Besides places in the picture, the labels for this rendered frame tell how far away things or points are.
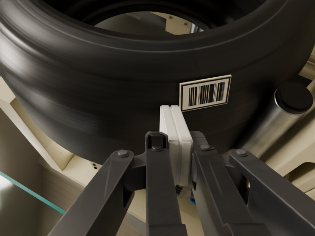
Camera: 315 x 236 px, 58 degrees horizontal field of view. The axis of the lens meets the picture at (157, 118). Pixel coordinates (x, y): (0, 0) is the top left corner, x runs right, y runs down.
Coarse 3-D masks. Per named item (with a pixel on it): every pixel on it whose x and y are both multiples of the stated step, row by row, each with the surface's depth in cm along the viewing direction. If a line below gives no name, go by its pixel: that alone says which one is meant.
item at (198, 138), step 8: (192, 136) 18; (200, 136) 18; (200, 144) 17; (208, 144) 17; (192, 160) 16; (224, 160) 15; (192, 168) 16; (232, 168) 15; (192, 176) 16; (232, 176) 15; (240, 176) 15; (240, 184) 15; (248, 184) 15
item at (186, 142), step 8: (176, 112) 20; (176, 120) 19; (184, 120) 19; (176, 128) 18; (184, 128) 18; (184, 136) 16; (184, 144) 16; (192, 144) 16; (184, 152) 16; (192, 152) 16; (184, 160) 16; (184, 168) 16; (184, 176) 16; (184, 184) 17
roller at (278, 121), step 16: (272, 96) 36; (288, 96) 34; (304, 96) 34; (272, 112) 36; (288, 112) 34; (304, 112) 34; (256, 128) 41; (272, 128) 38; (288, 128) 38; (240, 144) 47; (256, 144) 43; (272, 144) 43
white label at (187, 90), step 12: (180, 84) 31; (192, 84) 31; (204, 84) 32; (216, 84) 32; (228, 84) 32; (180, 96) 32; (192, 96) 32; (204, 96) 33; (216, 96) 33; (180, 108) 33; (192, 108) 33
